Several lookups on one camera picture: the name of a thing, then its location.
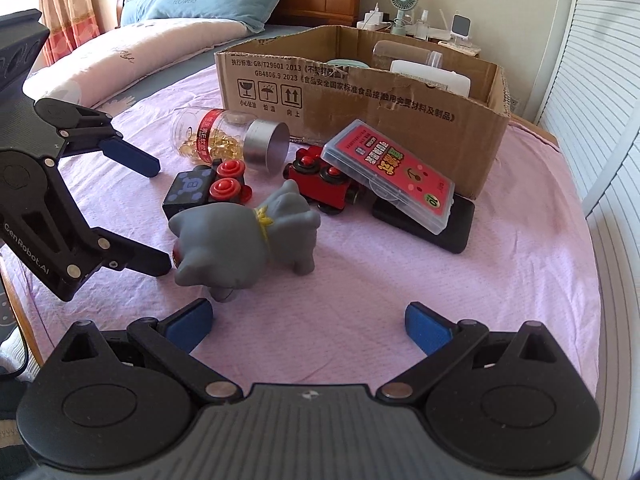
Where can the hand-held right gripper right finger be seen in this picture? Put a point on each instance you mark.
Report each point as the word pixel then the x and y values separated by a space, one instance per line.
pixel 425 327

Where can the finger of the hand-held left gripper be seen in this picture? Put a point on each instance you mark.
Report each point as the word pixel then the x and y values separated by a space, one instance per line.
pixel 130 157
pixel 140 259

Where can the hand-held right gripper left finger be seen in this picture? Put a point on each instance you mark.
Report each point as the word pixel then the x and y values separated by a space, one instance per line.
pixel 192 325

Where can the black cube toy red buttons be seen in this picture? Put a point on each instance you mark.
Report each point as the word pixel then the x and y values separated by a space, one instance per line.
pixel 192 185

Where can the clear bottle of gold capsules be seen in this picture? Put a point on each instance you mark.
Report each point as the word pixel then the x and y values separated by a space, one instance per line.
pixel 220 140

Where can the grey rubber animal toy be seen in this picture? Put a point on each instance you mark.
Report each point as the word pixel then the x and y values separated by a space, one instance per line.
pixel 235 240

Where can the black power bank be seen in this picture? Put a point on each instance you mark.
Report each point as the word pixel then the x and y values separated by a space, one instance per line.
pixel 457 230

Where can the clear playing card case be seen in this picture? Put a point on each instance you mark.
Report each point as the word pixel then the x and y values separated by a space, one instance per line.
pixel 385 160

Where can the red toy train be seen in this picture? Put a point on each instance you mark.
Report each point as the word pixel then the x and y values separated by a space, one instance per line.
pixel 320 185

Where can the brown cardboard box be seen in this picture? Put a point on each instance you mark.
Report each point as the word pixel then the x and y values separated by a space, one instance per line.
pixel 375 110

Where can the white translucent plastic box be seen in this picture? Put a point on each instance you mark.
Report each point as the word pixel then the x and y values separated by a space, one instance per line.
pixel 430 77

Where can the clear plastic bottle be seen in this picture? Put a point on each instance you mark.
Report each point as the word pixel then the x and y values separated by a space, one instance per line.
pixel 400 52

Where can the pink cloth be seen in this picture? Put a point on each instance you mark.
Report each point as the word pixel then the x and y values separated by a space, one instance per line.
pixel 500 285

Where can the pink quilt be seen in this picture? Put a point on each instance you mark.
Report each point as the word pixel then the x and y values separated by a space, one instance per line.
pixel 150 50

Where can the orange patterned curtain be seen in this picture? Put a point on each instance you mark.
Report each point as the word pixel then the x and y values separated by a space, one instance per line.
pixel 65 0

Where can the white louvered closet door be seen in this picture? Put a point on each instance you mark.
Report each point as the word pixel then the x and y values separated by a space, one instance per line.
pixel 600 85
pixel 620 260

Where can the white power strip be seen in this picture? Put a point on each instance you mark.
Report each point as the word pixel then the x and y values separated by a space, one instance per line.
pixel 375 25

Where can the white charger plug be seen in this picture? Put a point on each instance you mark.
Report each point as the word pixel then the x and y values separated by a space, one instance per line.
pixel 375 12

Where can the small white spray bottle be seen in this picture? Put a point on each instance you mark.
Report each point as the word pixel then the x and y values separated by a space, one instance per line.
pixel 423 25

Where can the phone on stand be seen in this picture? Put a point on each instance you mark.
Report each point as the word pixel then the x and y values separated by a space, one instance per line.
pixel 461 25

